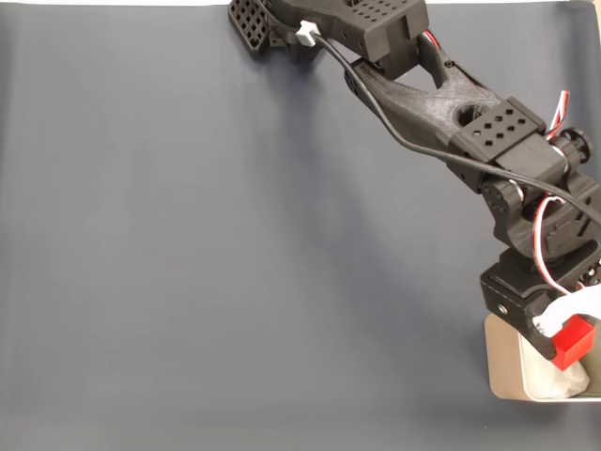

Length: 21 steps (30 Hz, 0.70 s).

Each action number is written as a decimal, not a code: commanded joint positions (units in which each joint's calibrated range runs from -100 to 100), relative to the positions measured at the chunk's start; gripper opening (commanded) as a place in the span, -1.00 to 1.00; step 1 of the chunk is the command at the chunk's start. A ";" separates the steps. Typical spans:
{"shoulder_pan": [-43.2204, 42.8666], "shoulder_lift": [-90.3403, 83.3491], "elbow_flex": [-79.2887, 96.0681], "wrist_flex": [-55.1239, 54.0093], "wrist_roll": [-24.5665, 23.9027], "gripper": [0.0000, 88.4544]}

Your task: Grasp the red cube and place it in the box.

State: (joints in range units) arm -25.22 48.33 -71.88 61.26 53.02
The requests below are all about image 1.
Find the red cube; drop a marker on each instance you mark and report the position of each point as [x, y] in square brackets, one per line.
[573, 345]

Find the white-mounted camera board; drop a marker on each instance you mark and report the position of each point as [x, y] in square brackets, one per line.
[565, 306]

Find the white crumpled tissue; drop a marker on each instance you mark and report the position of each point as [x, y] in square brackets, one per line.
[574, 383]

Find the blue-grey table mat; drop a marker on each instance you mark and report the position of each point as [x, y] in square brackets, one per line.
[188, 235]

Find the beige rounded box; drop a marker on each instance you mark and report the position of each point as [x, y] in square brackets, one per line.
[502, 362]

